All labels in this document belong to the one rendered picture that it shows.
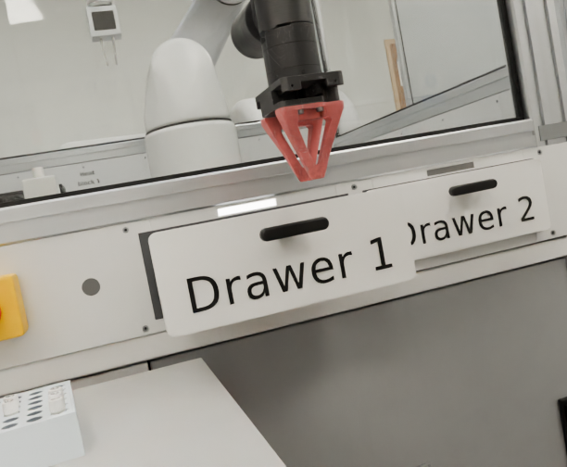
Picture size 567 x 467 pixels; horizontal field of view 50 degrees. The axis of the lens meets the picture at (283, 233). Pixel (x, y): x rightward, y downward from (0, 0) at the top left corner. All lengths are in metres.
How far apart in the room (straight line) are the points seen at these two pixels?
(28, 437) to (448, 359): 0.62
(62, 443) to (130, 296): 0.29
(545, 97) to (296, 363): 0.56
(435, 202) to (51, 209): 0.52
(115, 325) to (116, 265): 0.08
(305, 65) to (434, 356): 0.51
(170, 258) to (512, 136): 0.59
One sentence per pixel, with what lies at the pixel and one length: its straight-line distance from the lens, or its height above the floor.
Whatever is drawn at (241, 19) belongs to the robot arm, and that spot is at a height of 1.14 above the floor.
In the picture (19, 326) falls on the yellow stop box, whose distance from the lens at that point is 0.76.
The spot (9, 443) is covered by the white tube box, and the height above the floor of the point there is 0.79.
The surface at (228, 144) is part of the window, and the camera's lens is 0.83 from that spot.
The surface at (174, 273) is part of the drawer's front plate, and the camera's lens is 0.63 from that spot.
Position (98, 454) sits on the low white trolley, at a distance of 0.55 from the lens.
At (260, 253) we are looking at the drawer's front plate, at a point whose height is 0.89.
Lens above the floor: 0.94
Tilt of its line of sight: 3 degrees down
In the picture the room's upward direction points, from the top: 11 degrees counter-clockwise
